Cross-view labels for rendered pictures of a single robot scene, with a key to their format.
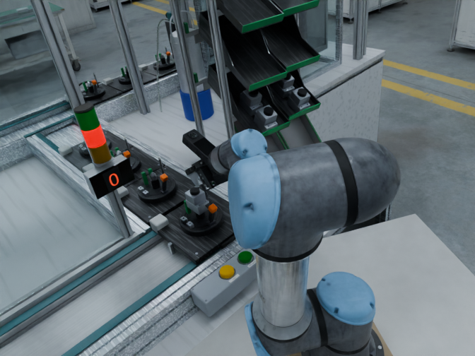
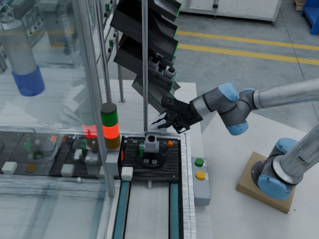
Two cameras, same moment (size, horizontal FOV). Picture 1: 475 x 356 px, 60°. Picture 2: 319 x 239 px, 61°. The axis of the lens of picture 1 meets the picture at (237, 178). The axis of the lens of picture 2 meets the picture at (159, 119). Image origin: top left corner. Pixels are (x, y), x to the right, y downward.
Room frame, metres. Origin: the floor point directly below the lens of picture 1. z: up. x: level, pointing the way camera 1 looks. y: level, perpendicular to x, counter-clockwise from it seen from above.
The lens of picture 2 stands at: (0.50, 0.72, 1.92)
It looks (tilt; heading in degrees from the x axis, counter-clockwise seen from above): 43 degrees down; 308
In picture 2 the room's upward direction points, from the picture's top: 2 degrees clockwise
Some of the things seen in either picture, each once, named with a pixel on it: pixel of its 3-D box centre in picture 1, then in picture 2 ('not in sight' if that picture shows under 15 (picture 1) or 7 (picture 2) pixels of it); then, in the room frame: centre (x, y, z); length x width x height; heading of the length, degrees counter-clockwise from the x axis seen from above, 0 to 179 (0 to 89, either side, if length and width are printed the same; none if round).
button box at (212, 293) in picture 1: (228, 280); (199, 179); (0.78, 0.07, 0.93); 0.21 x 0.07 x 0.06; 128
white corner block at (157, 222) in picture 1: (159, 224); (126, 173); (1.02, 0.27, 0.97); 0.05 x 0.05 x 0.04; 38
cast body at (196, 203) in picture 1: (194, 197); (149, 143); (1.01, 0.14, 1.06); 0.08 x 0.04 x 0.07; 38
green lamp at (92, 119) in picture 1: (87, 118); (108, 115); (0.98, 0.35, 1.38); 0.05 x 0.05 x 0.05
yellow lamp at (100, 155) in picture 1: (100, 151); (112, 138); (0.98, 0.35, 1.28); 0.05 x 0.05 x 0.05
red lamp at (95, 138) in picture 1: (93, 135); (110, 127); (0.98, 0.35, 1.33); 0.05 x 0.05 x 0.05
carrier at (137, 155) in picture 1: (120, 159); not in sight; (1.40, 0.44, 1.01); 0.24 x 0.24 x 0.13; 38
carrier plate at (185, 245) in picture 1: (202, 223); (151, 158); (1.00, 0.13, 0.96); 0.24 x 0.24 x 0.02; 38
